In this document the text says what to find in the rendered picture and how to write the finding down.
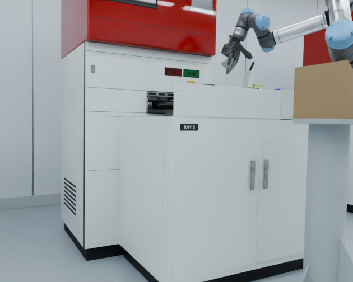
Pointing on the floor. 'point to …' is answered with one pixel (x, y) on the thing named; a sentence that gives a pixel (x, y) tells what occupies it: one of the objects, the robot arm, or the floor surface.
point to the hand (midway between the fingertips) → (228, 72)
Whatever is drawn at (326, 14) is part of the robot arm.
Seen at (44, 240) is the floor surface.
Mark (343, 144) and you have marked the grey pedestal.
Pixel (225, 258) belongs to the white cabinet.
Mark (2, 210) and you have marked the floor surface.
